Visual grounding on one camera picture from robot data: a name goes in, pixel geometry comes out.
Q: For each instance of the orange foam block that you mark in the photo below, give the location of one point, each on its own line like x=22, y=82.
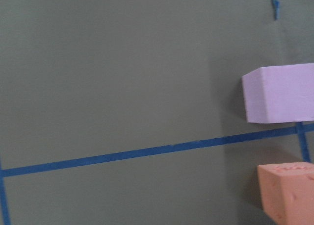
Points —
x=287, y=192

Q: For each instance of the pink foam block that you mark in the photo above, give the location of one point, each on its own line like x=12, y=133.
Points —
x=279, y=94

